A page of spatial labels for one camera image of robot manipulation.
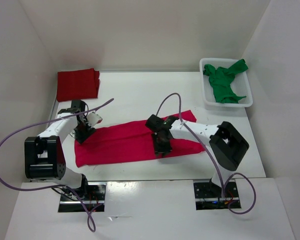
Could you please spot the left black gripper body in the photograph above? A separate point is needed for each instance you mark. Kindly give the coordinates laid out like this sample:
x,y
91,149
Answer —
x,y
84,122

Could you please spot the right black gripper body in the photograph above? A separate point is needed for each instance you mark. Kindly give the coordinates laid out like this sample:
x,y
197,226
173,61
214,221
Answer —
x,y
158,137

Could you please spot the dark red t shirt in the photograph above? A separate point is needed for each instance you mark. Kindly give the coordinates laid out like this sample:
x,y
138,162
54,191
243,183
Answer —
x,y
77,85

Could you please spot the pink t shirt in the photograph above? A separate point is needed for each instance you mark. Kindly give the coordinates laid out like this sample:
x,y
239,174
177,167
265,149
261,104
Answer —
x,y
122,143

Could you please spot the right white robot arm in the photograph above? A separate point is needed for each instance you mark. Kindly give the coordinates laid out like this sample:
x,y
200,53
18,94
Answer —
x,y
224,144

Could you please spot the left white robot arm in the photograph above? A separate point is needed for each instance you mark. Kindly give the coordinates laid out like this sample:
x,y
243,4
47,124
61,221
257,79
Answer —
x,y
63,175

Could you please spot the green t shirt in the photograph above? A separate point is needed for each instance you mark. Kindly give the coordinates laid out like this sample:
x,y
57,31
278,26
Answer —
x,y
220,80

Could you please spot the white plastic basket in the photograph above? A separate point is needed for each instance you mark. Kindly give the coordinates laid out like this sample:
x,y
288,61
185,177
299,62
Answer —
x,y
240,86

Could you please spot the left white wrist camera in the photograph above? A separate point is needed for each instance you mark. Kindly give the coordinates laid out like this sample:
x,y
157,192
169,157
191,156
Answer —
x,y
93,119

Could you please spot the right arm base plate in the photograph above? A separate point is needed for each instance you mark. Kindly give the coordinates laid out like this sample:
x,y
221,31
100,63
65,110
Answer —
x,y
208,197

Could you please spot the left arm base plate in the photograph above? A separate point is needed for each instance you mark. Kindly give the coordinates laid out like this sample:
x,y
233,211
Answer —
x,y
93,198

